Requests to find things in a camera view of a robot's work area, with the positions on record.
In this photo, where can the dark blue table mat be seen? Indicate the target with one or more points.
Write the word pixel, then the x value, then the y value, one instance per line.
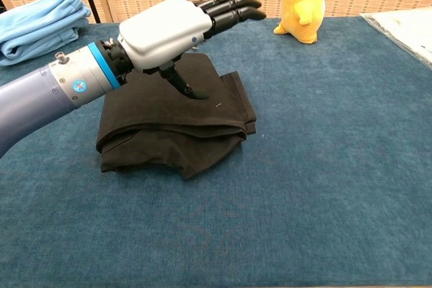
pixel 270 200

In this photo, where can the clear plastic bag with papers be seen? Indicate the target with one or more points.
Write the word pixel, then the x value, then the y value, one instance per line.
pixel 401 35

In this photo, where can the yellow plush toy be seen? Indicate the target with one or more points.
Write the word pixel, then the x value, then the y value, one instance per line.
pixel 303 1

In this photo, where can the folded light blue fleece garment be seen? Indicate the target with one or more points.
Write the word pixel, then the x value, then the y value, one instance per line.
pixel 37 28

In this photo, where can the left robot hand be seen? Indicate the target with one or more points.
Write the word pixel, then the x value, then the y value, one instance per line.
pixel 162 31

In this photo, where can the black trousers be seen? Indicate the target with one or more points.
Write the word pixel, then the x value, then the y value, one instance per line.
pixel 162 126

